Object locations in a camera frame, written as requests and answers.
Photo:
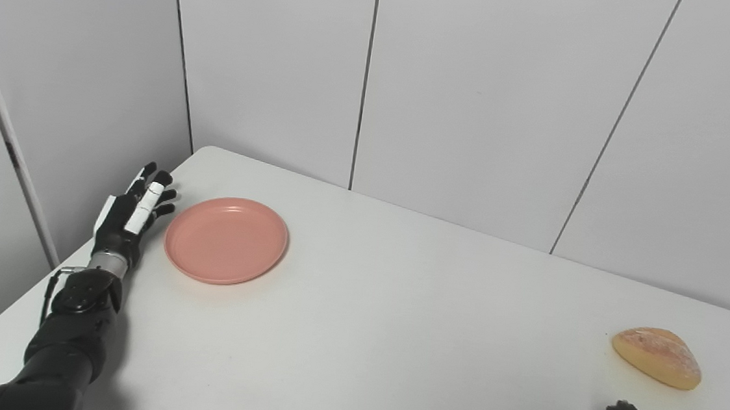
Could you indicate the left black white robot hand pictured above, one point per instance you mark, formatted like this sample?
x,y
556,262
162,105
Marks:
x,y
126,222

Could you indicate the golden bread roll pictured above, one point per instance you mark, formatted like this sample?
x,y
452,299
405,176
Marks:
x,y
658,357

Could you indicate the pink round plate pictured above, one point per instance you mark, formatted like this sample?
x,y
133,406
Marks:
x,y
225,241

